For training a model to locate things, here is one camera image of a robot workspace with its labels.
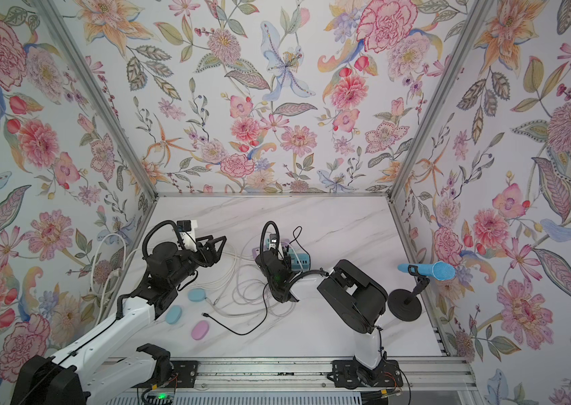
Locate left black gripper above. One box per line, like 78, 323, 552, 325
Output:
167, 235, 227, 289

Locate black charging cable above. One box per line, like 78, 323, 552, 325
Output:
203, 225, 312, 338

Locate teal earbud case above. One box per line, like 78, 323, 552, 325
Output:
165, 305, 183, 325
187, 288, 207, 303

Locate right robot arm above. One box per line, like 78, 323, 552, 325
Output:
255, 243, 405, 390

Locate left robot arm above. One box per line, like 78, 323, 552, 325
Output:
11, 236, 226, 404

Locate teal power strip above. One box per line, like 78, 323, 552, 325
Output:
288, 251, 311, 272

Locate pink earbud case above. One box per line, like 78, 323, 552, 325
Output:
191, 320, 210, 341

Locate white coiled cables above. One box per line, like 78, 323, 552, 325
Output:
87, 232, 312, 325

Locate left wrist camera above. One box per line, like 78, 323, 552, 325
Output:
177, 220, 198, 251

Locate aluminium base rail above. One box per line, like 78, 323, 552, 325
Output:
79, 354, 477, 398

